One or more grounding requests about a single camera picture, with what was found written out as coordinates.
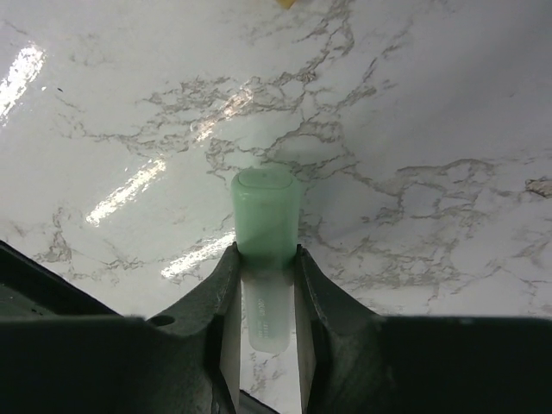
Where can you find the small yellow eraser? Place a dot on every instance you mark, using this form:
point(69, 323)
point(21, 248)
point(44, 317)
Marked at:
point(286, 4)

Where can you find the green highlighter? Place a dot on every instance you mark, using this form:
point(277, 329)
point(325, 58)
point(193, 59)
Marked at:
point(266, 205)

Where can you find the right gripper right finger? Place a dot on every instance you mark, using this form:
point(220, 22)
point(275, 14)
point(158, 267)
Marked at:
point(353, 360)

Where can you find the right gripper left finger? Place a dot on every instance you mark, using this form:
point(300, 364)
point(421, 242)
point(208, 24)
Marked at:
point(129, 362)

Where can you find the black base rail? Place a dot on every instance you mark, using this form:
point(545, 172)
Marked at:
point(43, 284)

